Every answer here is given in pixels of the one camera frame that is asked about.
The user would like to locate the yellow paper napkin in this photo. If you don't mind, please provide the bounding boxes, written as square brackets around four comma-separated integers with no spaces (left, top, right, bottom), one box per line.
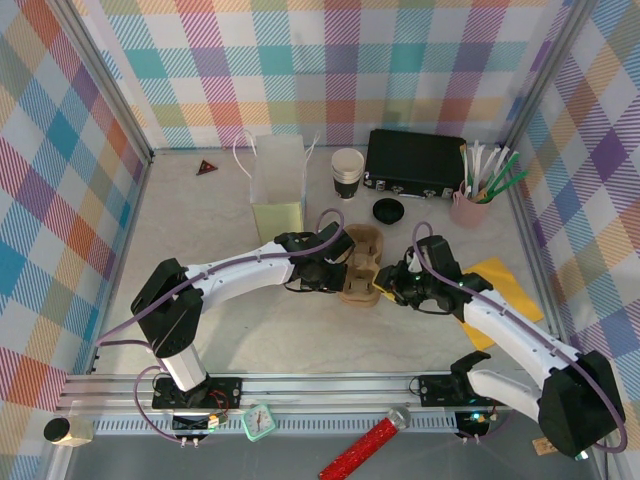
[462,257,546,351]

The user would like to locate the white paper bag yellow front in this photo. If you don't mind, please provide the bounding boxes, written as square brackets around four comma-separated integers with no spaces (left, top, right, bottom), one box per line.
[233,128,321,251]

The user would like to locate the black hard case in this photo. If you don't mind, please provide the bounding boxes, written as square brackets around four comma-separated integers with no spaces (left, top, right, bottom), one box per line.
[363,128,469,199]

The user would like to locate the pink holder cup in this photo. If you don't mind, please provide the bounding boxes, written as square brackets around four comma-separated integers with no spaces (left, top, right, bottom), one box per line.
[449,179,494,229]

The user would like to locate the red glitter microphone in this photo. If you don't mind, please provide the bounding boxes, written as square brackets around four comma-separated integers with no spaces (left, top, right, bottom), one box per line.
[318,407,412,480]

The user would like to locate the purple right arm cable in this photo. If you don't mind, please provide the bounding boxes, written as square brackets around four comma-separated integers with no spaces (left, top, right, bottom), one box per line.
[410,221,627,454]

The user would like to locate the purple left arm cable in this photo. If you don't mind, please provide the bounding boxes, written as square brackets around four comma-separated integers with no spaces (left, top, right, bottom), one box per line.
[95,208,347,444]

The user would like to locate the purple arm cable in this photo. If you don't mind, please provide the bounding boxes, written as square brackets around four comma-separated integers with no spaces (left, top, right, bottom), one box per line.
[95,208,347,444]
[410,221,627,454]

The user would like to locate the teal alarm clock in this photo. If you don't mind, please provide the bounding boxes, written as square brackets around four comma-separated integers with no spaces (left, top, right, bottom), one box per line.
[241,403,277,443]

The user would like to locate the aluminium cross rail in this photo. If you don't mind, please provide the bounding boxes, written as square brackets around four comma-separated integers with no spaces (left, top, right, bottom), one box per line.
[59,370,604,416]

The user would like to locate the left electronics module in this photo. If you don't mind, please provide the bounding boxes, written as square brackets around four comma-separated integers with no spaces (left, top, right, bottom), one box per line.
[172,412,221,434]

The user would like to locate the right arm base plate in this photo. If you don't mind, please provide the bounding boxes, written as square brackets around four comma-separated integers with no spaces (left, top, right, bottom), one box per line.
[417,372,511,407]

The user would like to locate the right electronics module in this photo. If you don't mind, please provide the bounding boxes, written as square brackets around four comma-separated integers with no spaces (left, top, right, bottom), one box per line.
[457,410,491,436]

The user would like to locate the black plastic cup lid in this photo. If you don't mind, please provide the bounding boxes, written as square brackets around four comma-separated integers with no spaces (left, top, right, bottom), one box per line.
[372,198,405,225]

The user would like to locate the white wrapped straw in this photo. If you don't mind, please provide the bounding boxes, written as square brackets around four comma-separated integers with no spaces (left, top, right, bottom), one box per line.
[474,144,487,194]
[469,139,482,194]
[478,146,504,194]

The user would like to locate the electronics module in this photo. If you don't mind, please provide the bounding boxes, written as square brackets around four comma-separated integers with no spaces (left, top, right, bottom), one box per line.
[172,412,221,434]
[457,410,491,436]

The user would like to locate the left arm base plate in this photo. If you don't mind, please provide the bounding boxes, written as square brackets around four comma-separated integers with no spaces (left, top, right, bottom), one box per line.
[151,375,245,412]

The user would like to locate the black paper cup white lettering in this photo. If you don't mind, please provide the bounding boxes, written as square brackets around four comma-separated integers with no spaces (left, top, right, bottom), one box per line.
[333,173,364,201]

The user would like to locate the aluminium frame post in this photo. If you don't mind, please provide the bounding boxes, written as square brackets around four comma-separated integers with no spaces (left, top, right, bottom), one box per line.
[47,0,156,164]
[502,0,599,151]

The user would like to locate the gold block black disc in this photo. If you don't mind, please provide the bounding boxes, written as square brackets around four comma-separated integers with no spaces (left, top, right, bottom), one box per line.
[43,416,95,448]

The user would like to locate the nested paper cup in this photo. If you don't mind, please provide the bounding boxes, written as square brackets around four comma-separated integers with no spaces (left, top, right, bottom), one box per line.
[331,148,366,177]

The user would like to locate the white slotted cable duct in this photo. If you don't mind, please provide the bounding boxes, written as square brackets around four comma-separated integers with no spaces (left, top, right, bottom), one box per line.
[92,417,461,436]

